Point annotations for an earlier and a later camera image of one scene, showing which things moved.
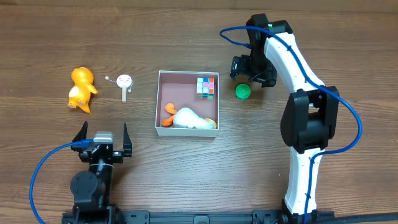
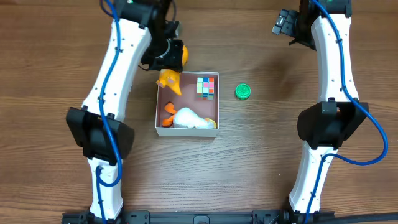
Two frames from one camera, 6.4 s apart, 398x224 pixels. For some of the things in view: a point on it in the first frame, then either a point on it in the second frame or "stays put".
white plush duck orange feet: (185, 117) stays put
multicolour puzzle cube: (205, 88) stays put
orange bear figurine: (80, 93) -> (171, 78)
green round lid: (242, 91) stays put
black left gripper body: (101, 155) -> (173, 58)
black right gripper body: (241, 68) -> (298, 38)
